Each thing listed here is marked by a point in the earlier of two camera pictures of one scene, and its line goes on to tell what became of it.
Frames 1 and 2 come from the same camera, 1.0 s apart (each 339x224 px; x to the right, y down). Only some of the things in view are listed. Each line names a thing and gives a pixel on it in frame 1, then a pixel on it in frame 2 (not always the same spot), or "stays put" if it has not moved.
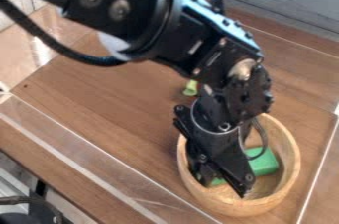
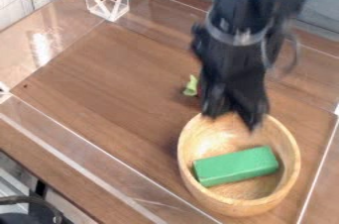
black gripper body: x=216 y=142 -> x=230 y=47
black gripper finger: x=239 y=174 -> x=250 y=101
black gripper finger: x=203 y=168 -> x=220 y=93
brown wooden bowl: x=264 y=132 stays put
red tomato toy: x=192 y=88 stays put
